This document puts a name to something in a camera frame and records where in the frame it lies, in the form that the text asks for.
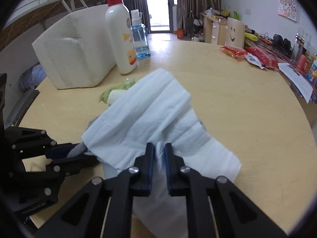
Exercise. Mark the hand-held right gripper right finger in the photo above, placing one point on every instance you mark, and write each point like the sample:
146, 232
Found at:
168, 163

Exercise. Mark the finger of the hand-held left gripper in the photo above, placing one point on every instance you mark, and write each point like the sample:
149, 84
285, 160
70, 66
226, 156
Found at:
74, 164
60, 151

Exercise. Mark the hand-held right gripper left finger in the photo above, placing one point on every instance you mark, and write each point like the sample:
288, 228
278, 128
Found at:
150, 163

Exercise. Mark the white paper tissue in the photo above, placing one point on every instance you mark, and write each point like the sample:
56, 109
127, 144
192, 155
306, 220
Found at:
218, 158
148, 104

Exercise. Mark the green floral tissue packet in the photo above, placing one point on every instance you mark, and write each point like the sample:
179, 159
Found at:
116, 96

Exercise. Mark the white foam box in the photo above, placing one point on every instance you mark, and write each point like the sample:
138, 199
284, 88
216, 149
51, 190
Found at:
74, 49

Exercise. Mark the blue orange checked quilt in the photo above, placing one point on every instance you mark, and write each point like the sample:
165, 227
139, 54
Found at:
32, 76

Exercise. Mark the blue water bottle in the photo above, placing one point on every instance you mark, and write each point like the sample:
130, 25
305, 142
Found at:
141, 42

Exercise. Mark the white thermos flask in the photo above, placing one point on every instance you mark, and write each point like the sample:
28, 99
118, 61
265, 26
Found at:
197, 38

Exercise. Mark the orange bag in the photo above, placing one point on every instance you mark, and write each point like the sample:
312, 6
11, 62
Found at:
180, 33

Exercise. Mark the white lotion bottle red pump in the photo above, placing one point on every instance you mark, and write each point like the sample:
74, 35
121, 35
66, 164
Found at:
121, 34

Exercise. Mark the white blue snack packet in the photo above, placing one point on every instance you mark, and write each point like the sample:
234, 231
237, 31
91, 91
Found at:
252, 60

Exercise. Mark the metal bunk bed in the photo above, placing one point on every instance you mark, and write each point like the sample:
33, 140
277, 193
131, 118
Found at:
37, 12

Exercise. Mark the wooden desk with drawers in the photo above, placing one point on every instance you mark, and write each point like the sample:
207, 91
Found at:
215, 28

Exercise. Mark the black folding chair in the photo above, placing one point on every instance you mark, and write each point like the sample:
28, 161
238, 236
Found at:
194, 22

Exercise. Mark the wooden chair with smiley face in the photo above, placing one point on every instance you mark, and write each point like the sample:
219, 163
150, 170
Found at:
235, 33

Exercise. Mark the yellow pouch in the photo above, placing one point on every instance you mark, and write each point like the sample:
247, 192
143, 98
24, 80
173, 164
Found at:
251, 36

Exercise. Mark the printed paper sheet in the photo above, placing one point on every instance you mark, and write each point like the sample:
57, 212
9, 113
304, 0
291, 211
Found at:
296, 79

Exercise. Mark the desk with patterned cover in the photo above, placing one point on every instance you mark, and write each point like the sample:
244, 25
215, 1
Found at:
284, 54

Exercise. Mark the glass balcony door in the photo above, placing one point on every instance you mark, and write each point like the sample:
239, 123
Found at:
159, 2

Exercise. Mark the black headphones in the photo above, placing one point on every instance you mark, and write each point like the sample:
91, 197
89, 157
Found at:
282, 42

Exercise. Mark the cluster of toiletry bottles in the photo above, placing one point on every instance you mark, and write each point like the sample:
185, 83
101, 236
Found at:
305, 59

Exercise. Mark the white double wall socket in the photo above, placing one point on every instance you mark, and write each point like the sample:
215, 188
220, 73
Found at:
304, 33

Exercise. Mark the pink cartoon wall poster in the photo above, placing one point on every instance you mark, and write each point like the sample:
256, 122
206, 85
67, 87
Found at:
287, 6

